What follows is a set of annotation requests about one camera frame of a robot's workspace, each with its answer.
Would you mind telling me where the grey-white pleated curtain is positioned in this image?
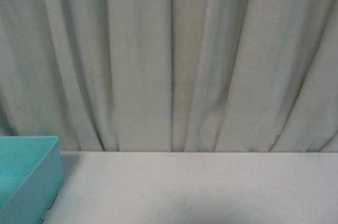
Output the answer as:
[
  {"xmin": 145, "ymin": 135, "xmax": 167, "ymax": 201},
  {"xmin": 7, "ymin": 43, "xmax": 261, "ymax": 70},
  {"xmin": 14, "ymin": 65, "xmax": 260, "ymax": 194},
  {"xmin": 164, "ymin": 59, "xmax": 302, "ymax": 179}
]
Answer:
[{"xmin": 1, "ymin": 0, "xmax": 337, "ymax": 152}]

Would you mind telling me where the turquoise plastic storage bin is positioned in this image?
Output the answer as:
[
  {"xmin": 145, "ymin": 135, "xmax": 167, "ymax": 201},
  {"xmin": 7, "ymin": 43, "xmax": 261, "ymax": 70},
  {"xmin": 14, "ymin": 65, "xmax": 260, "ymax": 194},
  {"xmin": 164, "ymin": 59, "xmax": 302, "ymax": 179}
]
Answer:
[{"xmin": 1, "ymin": 136, "xmax": 63, "ymax": 223}]

